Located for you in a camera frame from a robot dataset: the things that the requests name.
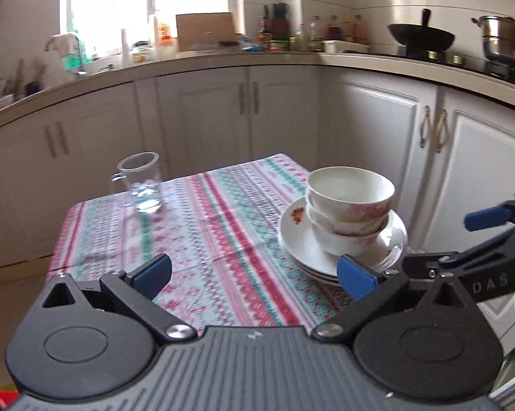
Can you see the black gas stove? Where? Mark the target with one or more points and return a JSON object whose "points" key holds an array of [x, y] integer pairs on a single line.
{"points": [[475, 66]]}

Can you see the black wok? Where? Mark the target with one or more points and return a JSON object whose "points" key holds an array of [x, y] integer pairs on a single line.
{"points": [[420, 38]]}

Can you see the clear glass bottle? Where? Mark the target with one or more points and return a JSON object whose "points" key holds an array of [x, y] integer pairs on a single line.
{"points": [[300, 36], [315, 34]]}

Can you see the white flowered ceramic jar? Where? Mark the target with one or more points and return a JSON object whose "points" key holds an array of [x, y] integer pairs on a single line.
{"points": [[142, 55]]}

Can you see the dark knife block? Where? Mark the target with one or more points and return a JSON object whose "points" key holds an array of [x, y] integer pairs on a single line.
{"points": [[278, 23]]}

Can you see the orange label bottle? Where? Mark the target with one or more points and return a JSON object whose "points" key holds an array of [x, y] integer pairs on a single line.
{"points": [[166, 34]]}

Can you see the striped patterned tablecloth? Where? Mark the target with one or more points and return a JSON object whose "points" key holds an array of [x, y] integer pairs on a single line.
{"points": [[223, 231]]}

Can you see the red label oil bottle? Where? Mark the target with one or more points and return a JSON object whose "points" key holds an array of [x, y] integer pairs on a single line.
{"points": [[360, 30], [332, 28]]}

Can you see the white cloth on faucet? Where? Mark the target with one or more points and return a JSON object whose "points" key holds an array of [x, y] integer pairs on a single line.
{"points": [[65, 45]]}

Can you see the dark sauce bottle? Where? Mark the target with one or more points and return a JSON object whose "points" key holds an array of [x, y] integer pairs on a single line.
{"points": [[264, 30]]}

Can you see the white plate two fruit prints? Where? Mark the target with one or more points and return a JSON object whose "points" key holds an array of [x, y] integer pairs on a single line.
{"points": [[325, 281]]}

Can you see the white bowl pink flowers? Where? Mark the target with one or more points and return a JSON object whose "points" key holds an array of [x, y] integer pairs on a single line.
{"points": [[343, 246], [355, 227], [351, 188]]}

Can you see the green food packet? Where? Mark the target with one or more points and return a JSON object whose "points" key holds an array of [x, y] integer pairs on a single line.
{"points": [[279, 45]]}

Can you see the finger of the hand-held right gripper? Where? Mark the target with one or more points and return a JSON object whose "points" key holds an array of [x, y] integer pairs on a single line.
{"points": [[420, 265], [486, 219]]}

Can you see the cardboard box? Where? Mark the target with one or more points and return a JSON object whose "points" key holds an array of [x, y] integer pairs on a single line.
{"points": [[204, 28]]}

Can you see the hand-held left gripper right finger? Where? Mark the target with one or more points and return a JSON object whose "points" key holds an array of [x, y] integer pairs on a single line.
{"points": [[358, 278]]}

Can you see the green dish soap bottle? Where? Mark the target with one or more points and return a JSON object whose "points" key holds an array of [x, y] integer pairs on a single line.
{"points": [[72, 63]]}

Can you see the white cabinet door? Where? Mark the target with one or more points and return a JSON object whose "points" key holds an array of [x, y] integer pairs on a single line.
{"points": [[94, 128], [381, 128], [283, 107], [484, 158], [206, 111], [17, 180]]}

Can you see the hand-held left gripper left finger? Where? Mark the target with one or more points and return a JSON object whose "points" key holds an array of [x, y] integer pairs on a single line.
{"points": [[152, 275]]}

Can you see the metal kitchen faucet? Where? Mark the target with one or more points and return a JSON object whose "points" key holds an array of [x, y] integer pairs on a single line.
{"points": [[80, 51]]}

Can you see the white plastic cup stack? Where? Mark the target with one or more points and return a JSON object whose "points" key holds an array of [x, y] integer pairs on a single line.
{"points": [[157, 38], [124, 49]]}

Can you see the clear glass mug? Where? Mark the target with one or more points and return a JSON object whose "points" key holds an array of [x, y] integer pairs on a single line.
{"points": [[142, 188]]}

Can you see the white plastic tray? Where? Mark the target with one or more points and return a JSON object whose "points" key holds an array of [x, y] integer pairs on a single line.
{"points": [[345, 46]]}

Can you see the steel cooking pot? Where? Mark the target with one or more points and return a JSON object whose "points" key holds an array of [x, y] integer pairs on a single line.
{"points": [[505, 38]]}

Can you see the kitchen window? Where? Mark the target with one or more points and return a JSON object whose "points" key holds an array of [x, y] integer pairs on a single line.
{"points": [[112, 4]]}

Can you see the beige kitchen countertop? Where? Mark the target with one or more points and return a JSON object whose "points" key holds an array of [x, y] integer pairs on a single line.
{"points": [[223, 60]]}

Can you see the white plate with fruit print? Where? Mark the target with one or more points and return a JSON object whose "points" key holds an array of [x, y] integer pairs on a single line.
{"points": [[313, 270]]}

